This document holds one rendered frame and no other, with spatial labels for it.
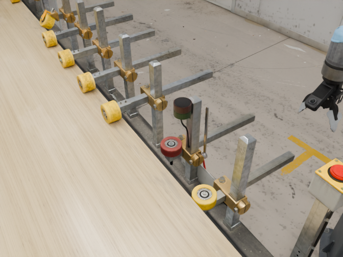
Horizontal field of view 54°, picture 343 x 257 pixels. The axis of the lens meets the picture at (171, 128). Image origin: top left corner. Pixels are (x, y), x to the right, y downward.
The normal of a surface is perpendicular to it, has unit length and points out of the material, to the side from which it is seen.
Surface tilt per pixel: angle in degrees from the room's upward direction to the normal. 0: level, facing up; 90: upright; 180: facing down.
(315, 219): 90
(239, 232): 0
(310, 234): 90
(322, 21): 90
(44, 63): 0
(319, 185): 90
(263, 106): 0
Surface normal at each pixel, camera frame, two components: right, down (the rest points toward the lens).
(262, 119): 0.00, -0.75
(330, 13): -0.78, 0.41
